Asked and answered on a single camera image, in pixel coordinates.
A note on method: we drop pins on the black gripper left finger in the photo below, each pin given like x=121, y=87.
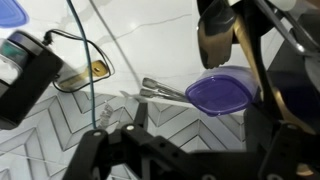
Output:
x=133, y=153

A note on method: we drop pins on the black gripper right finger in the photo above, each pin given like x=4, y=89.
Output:
x=293, y=153

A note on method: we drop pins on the silver metal spatula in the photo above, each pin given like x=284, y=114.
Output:
x=215, y=36

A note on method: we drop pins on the silver metal tongs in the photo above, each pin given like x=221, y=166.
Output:
x=163, y=90

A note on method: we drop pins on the black silver kitchen appliance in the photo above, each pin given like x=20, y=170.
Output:
x=30, y=83

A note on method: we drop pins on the blue plastic container lid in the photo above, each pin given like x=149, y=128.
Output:
x=11, y=12

